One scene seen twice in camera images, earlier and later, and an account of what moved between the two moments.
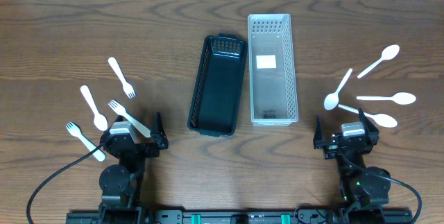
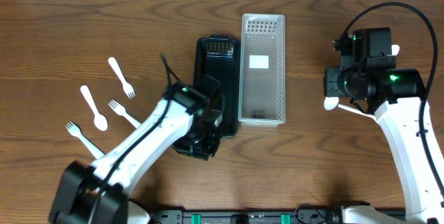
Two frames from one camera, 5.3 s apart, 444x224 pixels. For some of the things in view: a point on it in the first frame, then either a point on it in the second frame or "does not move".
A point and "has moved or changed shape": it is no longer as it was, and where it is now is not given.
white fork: (127, 87) does not move
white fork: (120, 109) does not move
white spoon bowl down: (332, 99) does not move
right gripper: (337, 145) -> (330, 82)
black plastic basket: (217, 86) has moved or changed shape
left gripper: (139, 148) -> (200, 144)
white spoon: (100, 121) does not move
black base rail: (242, 216) does not move
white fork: (75, 130) does not move
